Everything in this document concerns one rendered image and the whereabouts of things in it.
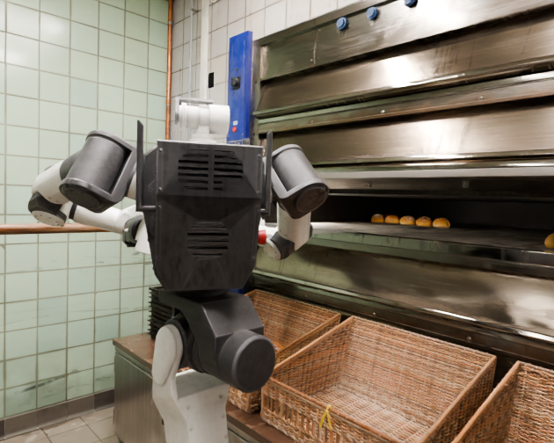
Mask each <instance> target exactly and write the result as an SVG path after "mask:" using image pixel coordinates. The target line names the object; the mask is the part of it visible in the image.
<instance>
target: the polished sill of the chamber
mask: <svg viewBox="0 0 554 443"><path fill-rule="evenodd" d="M312 238H319V239H326V240H333V241H341V242H349V243H362V244H369V245H377V246H384V247H391V248H399V249H406V250H414V251H427V252H434V253H441V254H449V255H457V256H464V257H471V258H485V259H492V260H499V261H507V262H514V263H521V264H529V265H542V266H549V267H554V251H539V250H530V249H521V248H512V247H502V246H493V245H484V244H475V243H458V242H450V241H441V240H432V239H423V238H414V237H404V236H387V235H378V234H369V233H361V232H346V233H327V234H312Z"/></svg>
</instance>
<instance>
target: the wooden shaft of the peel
mask: <svg viewBox="0 0 554 443"><path fill-rule="evenodd" d="M92 232H111V231H107V230H104V229H100V228H96V227H92V226H86V225H83V224H80V223H65V224H64V226H63V227H61V226H60V227H54V226H50V225H47V224H44V223H16V224H0V235H28V234H60V233H92Z"/></svg>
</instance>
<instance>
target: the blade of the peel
mask: <svg viewBox="0 0 554 443"><path fill-rule="evenodd" d="M265 226H266V227H268V228H276V227H277V223H271V222H265ZM346 232H358V231H352V230H343V229H326V228H317V227H313V231H312V234H327V233H346Z"/></svg>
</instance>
